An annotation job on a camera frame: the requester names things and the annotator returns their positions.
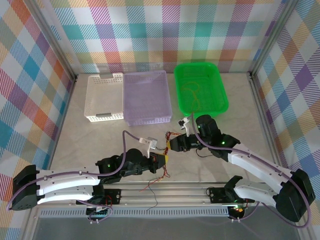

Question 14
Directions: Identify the thin black wire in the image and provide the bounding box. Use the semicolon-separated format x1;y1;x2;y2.
146;178;161;212

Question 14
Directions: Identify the thin yellow wire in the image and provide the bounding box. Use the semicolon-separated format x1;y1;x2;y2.
180;81;201;113

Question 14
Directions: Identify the green mesh plastic basket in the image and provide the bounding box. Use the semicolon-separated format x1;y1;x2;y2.
173;62;230;120

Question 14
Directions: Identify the purple perforated plastic basket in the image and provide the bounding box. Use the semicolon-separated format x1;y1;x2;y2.
123;69;174;127

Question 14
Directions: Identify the green terminal controller board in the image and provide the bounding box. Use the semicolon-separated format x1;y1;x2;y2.
85;205;115;224

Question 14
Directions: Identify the white perforated plastic basket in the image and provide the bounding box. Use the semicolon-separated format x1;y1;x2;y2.
83;72;125;123

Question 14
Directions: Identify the controller board yellow connector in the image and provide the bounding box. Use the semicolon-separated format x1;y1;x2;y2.
228;204;248;222

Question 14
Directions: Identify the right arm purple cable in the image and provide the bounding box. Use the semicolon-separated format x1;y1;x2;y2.
188;113;312;228

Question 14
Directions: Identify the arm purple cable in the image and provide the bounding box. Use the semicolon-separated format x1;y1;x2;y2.
6;129;142;224
188;113;312;228

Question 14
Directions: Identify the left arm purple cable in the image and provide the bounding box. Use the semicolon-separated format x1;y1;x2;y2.
6;129;142;224

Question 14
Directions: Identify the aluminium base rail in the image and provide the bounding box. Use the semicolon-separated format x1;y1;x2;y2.
101;181;233;208

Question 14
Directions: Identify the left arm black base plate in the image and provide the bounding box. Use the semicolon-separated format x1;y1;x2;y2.
76;188;123;205

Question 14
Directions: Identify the grey slotted cable duct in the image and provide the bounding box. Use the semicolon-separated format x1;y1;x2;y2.
39;208;230;218

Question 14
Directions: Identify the aluminium side floor rail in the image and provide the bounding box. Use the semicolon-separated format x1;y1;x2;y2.
44;77;77;187
247;71;286;176

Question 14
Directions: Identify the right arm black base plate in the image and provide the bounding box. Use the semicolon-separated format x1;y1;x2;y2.
206;187;256;204

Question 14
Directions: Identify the aluminium frame post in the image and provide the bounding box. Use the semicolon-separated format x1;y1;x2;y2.
29;0;79;82
249;0;301;76

